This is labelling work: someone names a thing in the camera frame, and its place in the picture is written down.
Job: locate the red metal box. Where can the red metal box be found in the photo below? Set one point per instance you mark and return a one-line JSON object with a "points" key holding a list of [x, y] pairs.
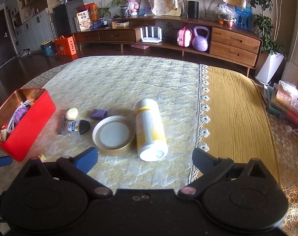
{"points": [[22, 137]]}

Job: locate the white router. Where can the white router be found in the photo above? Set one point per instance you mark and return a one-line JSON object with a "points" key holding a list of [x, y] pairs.
{"points": [[151, 34]]}

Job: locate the orange gift bag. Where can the orange gift bag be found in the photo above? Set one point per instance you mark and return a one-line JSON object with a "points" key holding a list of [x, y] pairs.
{"points": [[65, 46]]}

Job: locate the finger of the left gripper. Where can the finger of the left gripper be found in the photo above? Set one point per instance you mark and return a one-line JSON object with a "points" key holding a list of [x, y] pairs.
{"points": [[5, 161]]}

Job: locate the potted tree white pot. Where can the potted tree white pot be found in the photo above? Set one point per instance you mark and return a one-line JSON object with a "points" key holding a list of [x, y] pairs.
{"points": [[268, 25]]}

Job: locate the white sunglasses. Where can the white sunglasses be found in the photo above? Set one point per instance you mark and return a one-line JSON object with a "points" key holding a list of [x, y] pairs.
{"points": [[7, 129]]}

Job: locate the teal bucket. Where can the teal bucket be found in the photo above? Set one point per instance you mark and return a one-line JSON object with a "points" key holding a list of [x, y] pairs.
{"points": [[48, 48]]}

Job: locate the quilted cream mat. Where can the quilted cream mat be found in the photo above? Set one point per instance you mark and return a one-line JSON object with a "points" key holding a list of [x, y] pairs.
{"points": [[95, 99]]}

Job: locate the cream round ball toy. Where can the cream round ball toy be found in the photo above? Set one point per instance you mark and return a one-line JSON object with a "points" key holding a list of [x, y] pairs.
{"points": [[71, 114]]}

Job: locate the white yellow cylinder bottle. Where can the white yellow cylinder bottle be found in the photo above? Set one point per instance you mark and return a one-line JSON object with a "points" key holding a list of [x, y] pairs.
{"points": [[150, 136]]}

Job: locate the small purple block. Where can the small purple block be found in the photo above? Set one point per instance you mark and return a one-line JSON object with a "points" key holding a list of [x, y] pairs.
{"points": [[98, 114]]}

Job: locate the black triangular object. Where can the black triangular object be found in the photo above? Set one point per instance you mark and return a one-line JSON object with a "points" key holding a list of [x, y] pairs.
{"points": [[84, 126]]}

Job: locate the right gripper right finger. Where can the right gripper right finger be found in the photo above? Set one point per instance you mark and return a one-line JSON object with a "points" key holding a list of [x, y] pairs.
{"points": [[213, 170]]}

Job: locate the round gold tin lid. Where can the round gold tin lid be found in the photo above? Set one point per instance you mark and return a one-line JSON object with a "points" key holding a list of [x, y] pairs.
{"points": [[114, 136]]}

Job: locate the black speaker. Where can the black speaker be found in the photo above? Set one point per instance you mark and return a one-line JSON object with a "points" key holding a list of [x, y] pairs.
{"points": [[193, 9]]}

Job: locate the stack of colourful books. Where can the stack of colourful books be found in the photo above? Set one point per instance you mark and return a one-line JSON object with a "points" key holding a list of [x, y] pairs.
{"points": [[282, 100]]}

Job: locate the small metal clip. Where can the small metal clip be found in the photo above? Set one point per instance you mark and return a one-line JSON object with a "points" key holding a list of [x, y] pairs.
{"points": [[61, 125]]}

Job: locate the small printed packet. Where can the small printed packet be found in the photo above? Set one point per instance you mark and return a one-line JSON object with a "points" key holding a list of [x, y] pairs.
{"points": [[72, 127]]}

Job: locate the orange white cereal box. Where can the orange white cereal box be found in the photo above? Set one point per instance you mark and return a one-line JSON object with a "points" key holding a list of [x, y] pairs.
{"points": [[83, 19]]}

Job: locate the wooden tv cabinet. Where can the wooden tv cabinet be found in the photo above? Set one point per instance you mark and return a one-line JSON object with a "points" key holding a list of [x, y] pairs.
{"points": [[230, 44]]}

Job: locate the purple kettlebell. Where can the purple kettlebell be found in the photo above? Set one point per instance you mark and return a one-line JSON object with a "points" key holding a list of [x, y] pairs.
{"points": [[200, 43]]}

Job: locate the purple spiky toy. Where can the purple spiky toy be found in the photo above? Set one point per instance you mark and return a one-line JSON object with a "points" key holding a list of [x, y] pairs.
{"points": [[20, 113]]}

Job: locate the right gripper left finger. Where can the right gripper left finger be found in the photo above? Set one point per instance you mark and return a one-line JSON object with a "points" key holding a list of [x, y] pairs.
{"points": [[75, 170]]}

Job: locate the pink toy case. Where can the pink toy case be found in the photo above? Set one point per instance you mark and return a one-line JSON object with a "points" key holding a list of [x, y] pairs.
{"points": [[184, 36]]}

